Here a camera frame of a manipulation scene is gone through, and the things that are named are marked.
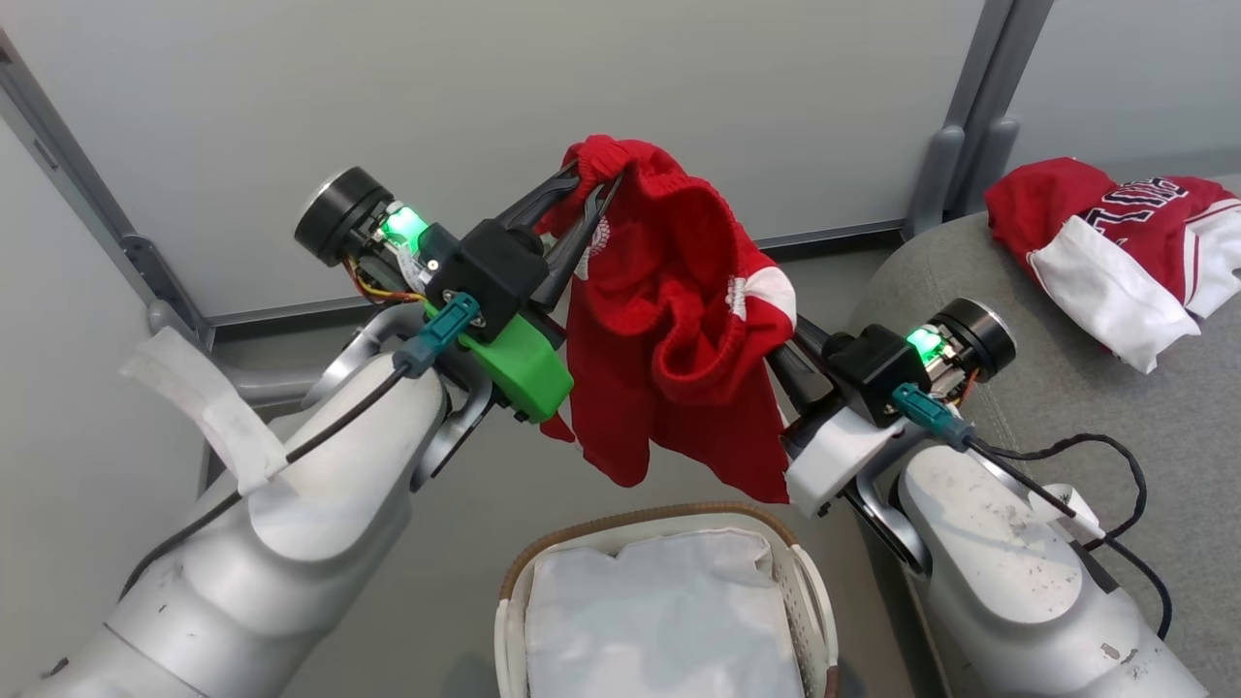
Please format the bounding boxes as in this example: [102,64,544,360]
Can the white laundry basket brown rim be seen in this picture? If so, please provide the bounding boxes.
[493,501,843,698]

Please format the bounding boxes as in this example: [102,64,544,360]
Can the white tape strip short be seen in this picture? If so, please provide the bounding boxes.
[1026,482,1108,543]

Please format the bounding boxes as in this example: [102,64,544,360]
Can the red and white jersey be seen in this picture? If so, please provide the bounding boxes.
[983,156,1241,375]

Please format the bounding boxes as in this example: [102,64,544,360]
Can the red knit garment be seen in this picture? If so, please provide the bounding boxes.
[536,135,799,506]

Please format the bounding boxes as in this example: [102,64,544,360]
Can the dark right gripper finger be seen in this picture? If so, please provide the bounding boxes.
[763,346,834,429]
[794,315,838,356]

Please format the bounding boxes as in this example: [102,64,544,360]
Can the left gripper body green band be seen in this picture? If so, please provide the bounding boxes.
[294,165,576,426]

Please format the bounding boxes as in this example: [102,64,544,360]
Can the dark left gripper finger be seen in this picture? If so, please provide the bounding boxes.
[530,176,624,312]
[495,162,584,239]

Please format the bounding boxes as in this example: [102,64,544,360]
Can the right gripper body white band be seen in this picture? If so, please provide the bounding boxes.
[783,297,1018,519]

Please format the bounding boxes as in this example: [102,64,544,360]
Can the grey partition corner post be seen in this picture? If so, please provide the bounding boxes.
[0,27,216,352]

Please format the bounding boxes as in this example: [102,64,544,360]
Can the grey fabric sofa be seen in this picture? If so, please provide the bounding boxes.
[846,173,1241,698]

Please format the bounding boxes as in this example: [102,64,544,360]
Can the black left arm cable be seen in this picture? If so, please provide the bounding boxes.
[117,292,484,601]

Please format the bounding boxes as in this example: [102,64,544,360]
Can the white tape strip long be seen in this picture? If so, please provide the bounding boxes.
[118,327,303,497]

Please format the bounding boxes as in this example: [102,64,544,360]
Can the grey partition foot bracket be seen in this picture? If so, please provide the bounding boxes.
[145,296,335,408]

